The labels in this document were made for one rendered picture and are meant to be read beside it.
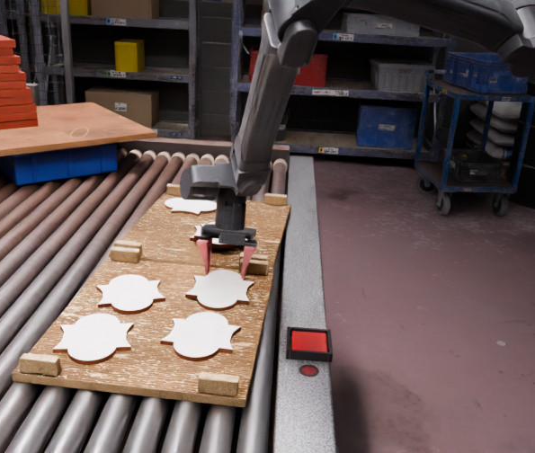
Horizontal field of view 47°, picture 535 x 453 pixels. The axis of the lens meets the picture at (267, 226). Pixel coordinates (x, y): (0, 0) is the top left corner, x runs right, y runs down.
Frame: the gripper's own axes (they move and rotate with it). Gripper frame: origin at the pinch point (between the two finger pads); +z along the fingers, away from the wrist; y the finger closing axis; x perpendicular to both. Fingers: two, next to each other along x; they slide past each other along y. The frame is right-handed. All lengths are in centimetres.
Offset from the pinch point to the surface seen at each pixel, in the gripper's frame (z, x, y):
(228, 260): -0.8, 9.7, -0.7
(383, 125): -49, 431, 73
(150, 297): 3.6, -10.2, -11.9
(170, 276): 1.8, 0.3, -10.9
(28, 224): -1, 24, -52
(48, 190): -7, 48, -58
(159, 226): -4.0, 24.0, -19.6
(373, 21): -130, 404, 52
